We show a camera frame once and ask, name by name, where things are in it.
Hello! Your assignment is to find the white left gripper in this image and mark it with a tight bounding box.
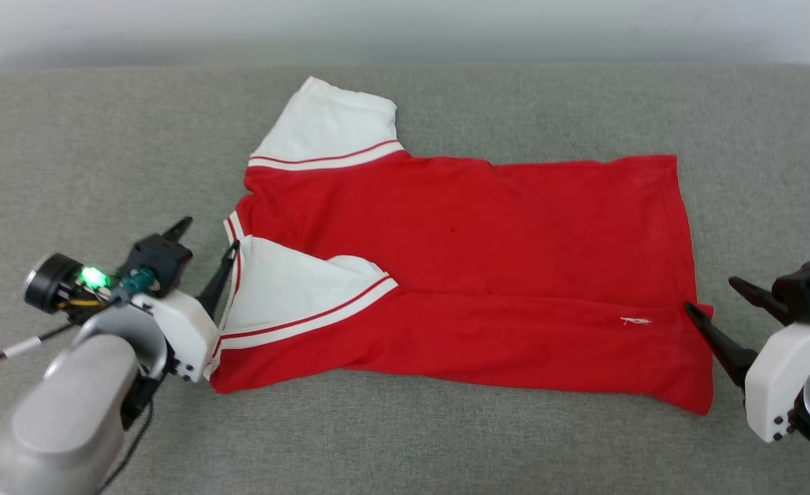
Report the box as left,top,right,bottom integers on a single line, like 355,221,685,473
132,216,241,383

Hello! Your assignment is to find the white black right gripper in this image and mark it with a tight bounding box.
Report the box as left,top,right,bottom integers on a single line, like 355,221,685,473
683,276,810,443

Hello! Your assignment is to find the red white jersey shirt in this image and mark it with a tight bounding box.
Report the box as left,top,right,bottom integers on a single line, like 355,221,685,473
202,76,715,417

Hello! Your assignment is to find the white cable label tag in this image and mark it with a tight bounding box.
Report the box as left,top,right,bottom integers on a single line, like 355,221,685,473
3,336,39,359

